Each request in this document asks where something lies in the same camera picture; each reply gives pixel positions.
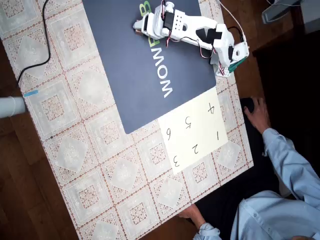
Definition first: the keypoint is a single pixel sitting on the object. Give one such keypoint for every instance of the white plastic tube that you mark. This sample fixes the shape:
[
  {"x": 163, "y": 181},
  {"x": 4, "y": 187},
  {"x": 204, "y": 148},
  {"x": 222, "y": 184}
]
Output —
[{"x": 11, "y": 107}]

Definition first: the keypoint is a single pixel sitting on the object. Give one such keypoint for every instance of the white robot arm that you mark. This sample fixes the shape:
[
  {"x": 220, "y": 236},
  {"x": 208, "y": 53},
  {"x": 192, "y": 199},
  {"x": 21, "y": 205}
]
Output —
[{"x": 197, "y": 22}]

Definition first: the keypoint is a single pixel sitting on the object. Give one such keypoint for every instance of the white numbered paper sheet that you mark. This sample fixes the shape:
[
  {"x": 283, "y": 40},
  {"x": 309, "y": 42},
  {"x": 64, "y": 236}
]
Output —
[{"x": 197, "y": 135}]

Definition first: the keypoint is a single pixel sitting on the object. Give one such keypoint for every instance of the person's left forearm blue sleeve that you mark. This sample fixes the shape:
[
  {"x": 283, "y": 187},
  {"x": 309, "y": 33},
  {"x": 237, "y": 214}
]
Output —
[{"x": 207, "y": 231}]

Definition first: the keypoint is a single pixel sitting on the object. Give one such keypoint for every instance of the person's right forearm blue sleeve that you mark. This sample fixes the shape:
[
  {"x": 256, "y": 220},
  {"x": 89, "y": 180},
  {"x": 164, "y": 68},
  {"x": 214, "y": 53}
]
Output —
[{"x": 285, "y": 155}]

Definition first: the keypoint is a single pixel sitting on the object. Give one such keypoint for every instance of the man in blue shirt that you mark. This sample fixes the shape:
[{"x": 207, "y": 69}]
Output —
[{"x": 275, "y": 217}]

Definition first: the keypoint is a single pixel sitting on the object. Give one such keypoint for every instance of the green clamp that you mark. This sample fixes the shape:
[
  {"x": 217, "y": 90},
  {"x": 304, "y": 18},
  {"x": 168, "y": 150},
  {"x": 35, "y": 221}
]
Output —
[{"x": 236, "y": 65}]

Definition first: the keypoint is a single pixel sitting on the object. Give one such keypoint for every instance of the blue tape strip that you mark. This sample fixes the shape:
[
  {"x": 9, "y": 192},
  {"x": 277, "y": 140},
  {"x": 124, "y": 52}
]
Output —
[{"x": 31, "y": 93}]

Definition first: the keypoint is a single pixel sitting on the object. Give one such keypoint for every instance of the person's right hand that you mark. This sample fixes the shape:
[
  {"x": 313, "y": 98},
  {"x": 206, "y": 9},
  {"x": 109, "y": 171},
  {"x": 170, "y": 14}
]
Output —
[{"x": 260, "y": 115}]

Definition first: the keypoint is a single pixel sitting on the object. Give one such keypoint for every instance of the dark blue Wowrobo mat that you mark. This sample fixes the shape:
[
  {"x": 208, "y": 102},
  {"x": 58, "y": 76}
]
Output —
[{"x": 130, "y": 75}]

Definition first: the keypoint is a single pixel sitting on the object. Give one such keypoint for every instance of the person's left hand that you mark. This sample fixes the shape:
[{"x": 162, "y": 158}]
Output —
[{"x": 193, "y": 215}]

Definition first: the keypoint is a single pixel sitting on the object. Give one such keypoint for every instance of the beige lace tablecloth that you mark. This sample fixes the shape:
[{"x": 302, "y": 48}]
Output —
[{"x": 87, "y": 150}]

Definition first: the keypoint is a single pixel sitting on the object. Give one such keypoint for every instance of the grey plastic object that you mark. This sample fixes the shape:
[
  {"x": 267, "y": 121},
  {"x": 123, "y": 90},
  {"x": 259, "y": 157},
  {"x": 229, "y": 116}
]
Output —
[{"x": 280, "y": 11}]

